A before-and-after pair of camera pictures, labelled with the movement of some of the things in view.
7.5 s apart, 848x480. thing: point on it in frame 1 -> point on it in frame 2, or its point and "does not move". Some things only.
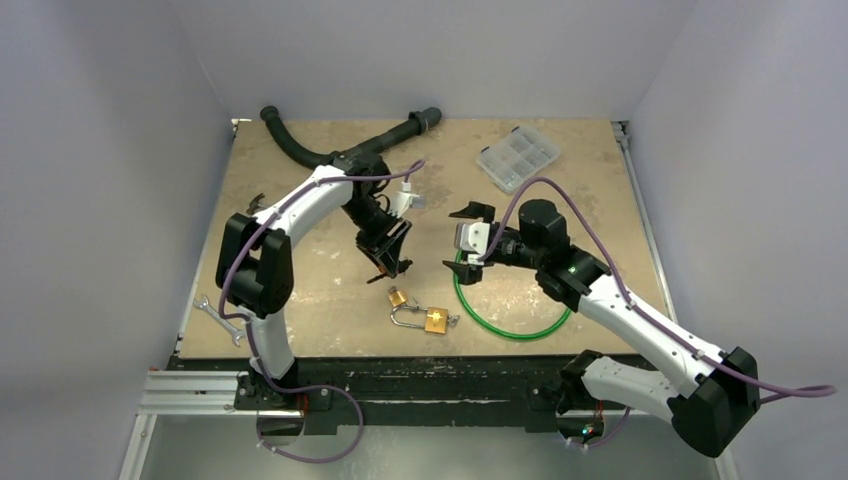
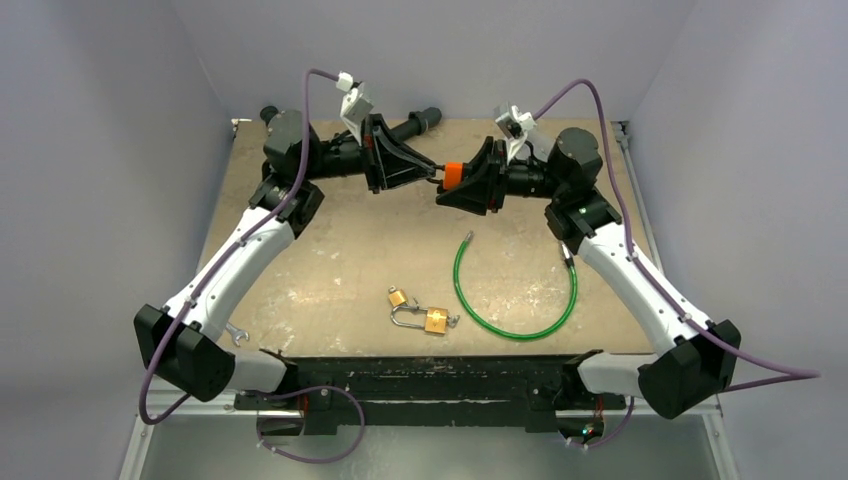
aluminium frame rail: [192, 393] does not move
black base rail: [438, 391] does not move
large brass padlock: [435, 322] does not move
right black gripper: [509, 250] -> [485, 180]
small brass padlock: [396, 297] does not move
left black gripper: [382, 240] -> [378, 160]
